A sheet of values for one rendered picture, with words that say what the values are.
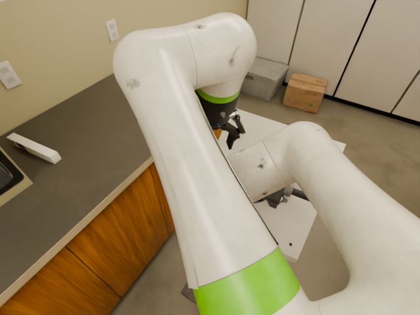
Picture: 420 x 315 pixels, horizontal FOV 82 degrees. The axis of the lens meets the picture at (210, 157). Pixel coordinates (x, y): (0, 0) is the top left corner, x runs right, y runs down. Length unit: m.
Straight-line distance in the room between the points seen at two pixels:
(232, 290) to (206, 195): 0.10
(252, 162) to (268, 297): 0.35
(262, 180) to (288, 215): 0.27
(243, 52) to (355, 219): 0.28
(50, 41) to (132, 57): 1.20
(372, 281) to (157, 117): 0.29
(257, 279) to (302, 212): 0.56
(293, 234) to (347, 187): 0.44
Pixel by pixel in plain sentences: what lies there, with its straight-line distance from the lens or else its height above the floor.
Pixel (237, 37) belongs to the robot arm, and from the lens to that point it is 0.40.
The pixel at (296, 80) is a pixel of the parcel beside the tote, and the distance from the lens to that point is 3.07.
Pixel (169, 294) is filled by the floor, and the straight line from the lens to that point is 1.78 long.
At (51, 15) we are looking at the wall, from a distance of 1.55.
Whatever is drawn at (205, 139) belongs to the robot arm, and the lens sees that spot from 0.30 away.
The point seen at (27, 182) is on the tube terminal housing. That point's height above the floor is 0.96.
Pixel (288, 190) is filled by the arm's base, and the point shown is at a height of 1.13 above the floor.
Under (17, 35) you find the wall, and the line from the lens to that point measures 1.49.
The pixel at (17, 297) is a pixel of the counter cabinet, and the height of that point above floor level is 0.84.
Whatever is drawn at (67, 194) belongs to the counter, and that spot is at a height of 0.94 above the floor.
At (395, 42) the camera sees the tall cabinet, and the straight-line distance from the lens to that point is 3.06.
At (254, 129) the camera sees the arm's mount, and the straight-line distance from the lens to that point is 0.83.
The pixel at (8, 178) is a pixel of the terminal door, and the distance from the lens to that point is 1.12.
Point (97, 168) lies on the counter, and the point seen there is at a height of 0.94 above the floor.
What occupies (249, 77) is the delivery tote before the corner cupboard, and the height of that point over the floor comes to 0.26.
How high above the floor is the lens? 1.72
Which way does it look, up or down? 48 degrees down
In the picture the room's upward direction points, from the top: straight up
